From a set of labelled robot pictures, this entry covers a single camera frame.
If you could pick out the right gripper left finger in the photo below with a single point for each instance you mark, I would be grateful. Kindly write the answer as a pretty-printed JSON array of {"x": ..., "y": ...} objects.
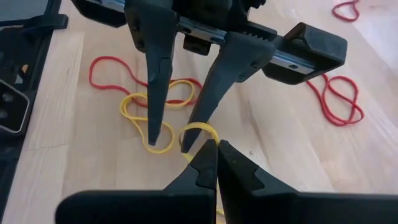
[{"x": 155, "y": 208}]

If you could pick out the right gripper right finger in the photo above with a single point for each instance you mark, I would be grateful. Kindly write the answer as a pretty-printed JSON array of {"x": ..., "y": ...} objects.
[{"x": 280, "y": 208}]

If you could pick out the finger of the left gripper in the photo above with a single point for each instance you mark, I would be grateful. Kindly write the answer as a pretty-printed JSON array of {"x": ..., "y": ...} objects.
[
  {"x": 155, "y": 46},
  {"x": 233, "y": 62}
]

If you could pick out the red rubber band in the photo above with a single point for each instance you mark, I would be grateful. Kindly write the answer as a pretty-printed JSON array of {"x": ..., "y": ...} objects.
[
  {"x": 345, "y": 20},
  {"x": 90, "y": 76},
  {"x": 339, "y": 123}
]

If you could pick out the yellow rubber band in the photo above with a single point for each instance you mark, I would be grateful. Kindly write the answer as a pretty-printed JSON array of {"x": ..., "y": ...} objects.
[{"x": 199, "y": 125}]

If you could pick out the black camera with silver rim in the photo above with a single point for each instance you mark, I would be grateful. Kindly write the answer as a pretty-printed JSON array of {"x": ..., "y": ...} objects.
[{"x": 12, "y": 109}]

